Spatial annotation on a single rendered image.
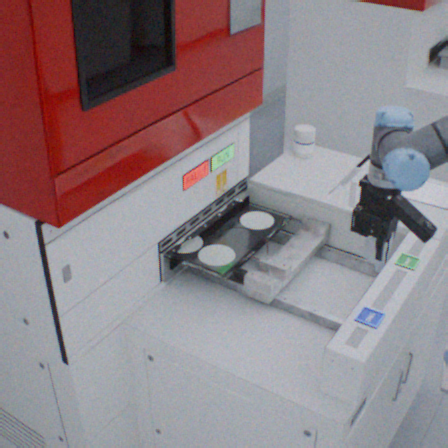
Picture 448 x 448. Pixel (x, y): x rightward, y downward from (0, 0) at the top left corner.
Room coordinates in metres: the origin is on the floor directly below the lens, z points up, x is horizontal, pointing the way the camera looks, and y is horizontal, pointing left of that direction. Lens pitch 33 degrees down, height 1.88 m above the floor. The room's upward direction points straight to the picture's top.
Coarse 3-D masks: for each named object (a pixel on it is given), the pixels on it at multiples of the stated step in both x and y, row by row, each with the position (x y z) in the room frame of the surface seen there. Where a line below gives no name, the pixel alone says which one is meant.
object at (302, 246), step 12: (300, 240) 1.52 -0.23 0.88; (312, 240) 1.52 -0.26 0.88; (324, 240) 1.53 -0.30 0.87; (288, 252) 1.45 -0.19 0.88; (300, 252) 1.45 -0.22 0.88; (312, 252) 1.47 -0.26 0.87; (300, 264) 1.40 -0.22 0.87; (276, 276) 1.34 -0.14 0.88; (288, 276) 1.35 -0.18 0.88; (252, 288) 1.29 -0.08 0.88; (276, 288) 1.29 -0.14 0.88; (264, 300) 1.26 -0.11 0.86
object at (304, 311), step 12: (204, 276) 1.41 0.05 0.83; (228, 288) 1.37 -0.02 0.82; (240, 288) 1.35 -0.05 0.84; (276, 300) 1.28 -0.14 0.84; (288, 300) 1.28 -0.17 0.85; (288, 312) 1.26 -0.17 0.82; (300, 312) 1.24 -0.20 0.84; (312, 312) 1.23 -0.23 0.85; (324, 312) 1.23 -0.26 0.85; (324, 324) 1.21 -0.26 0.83; (336, 324) 1.19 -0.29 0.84
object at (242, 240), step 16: (240, 208) 1.66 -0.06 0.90; (256, 208) 1.66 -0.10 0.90; (224, 224) 1.57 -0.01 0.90; (240, 224) 1.57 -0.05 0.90; (208, 240) 1.49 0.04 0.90; (224, 240) 1.49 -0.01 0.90; (240, 240) 1.49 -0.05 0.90; (256, 240) 1.49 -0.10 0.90; (192, 256) 1.41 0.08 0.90; (240, 256) 1.41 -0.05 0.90; (224, 272) 1.33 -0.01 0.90
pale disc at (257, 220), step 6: (246, 216) 1.62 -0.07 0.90; (252, 216) 1.62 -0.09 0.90; (258, 216) 1.62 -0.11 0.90; (264, 216) 1.62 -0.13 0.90; (270, 216) 1.62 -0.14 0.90; (246, 222) 1.58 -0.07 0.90; (252, 222) 1.58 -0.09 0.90; (258, 222) 1.58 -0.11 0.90; (264, 222) 1.58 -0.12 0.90; (270, 222) 1.58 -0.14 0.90; (258, 228) 1.55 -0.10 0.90
